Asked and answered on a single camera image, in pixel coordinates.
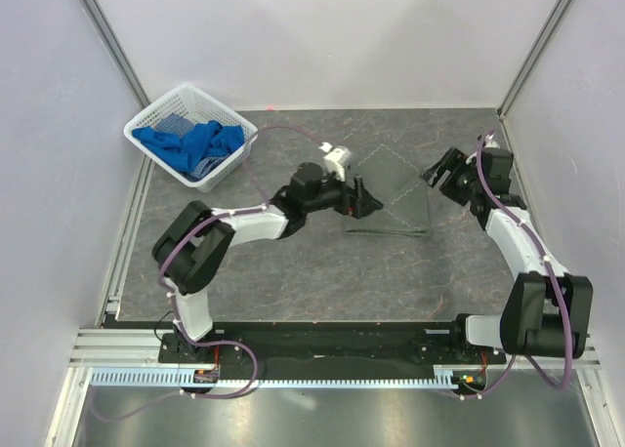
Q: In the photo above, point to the grey green napkin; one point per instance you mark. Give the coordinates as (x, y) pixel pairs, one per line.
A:
(398, 185)

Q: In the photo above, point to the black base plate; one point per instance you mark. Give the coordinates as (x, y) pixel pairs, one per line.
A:
(331, 349)

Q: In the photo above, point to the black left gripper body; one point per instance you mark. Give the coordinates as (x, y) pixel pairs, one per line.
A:
(348, 204)

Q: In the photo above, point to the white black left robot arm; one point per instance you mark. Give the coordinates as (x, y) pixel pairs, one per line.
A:
(191, 250)

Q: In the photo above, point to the blue towel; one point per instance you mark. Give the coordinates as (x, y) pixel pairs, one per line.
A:
(196, 153)

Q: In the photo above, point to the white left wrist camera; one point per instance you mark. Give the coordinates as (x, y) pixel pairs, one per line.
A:
(336, 160)

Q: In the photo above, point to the aluminium frame post right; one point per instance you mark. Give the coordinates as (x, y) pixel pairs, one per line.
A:
(537, 49)

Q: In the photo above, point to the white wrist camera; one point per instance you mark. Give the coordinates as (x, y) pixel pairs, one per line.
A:
(488, 140)
(336, 160)

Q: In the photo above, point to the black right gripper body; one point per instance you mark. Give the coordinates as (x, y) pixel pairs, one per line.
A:
(462, 182)

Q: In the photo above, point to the aluminium frame post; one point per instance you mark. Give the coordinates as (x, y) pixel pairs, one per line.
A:
(99, 20)
(537, 49)

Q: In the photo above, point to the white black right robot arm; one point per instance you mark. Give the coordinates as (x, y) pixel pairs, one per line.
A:
(548, 310)

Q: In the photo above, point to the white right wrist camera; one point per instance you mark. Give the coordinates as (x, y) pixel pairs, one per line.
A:
(488, 140)

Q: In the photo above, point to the aluminium frame post left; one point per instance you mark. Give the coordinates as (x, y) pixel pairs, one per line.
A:
(99, 20)

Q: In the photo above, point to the grey slotted cable duct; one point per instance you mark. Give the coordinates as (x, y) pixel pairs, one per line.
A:
(192, 378)

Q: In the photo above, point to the white plastic basket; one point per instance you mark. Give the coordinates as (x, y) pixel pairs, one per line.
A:
(177, 111)

